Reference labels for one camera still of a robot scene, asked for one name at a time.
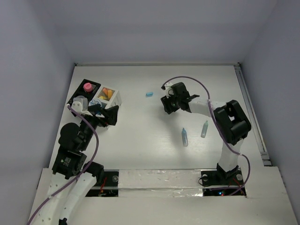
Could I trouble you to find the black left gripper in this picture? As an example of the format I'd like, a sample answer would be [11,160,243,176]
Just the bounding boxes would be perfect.
[80,103,119,149]

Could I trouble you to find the blue slime jar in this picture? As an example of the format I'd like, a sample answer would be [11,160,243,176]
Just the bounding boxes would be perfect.
[88,98,103,111]

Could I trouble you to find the amber highlighter cap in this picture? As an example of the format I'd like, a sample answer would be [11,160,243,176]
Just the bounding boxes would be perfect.
[107,90,113,99]

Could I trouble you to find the blue highlighter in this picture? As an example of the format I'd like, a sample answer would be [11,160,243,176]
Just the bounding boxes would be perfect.
[181,128,188,147]

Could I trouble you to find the green highlighter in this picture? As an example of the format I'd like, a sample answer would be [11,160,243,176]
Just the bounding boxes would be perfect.
[201,121,209,138]

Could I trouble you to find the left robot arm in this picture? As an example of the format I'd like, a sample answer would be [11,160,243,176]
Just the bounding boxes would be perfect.
[27,101,119,225]

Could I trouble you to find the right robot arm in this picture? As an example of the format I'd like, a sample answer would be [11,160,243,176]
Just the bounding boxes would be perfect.
[161,82,252,184]

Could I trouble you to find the white slotted organizer box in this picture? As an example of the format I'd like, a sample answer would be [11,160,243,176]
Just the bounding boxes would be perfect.
[93,85,122,109]

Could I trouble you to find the black organizer box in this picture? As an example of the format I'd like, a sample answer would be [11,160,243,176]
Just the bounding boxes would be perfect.
[67,79,101,105]

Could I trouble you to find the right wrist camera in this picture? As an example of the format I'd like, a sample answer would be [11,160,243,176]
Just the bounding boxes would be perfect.
[161,82,174,98]

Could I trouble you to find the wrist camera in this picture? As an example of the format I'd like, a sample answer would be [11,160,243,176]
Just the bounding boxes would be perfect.
[161,82,174,98]
[67,97,92,116]

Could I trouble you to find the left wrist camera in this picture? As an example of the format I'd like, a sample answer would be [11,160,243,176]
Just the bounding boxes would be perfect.
[67,97,92,116]

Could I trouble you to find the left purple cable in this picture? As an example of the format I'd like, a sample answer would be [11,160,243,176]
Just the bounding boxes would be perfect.
[27,104,99,225]

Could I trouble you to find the purple cable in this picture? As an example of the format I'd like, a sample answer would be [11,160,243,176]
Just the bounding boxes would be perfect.
[27,104,99,225]
[163,75,251,195]

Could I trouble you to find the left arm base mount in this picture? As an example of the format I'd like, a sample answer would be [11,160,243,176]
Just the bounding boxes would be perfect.
[86,170,119,197]

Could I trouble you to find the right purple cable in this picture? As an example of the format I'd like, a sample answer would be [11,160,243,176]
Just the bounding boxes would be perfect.
[163,75,251,195]

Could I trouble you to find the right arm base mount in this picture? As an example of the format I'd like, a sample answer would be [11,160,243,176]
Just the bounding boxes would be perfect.
[198,165,247,196]

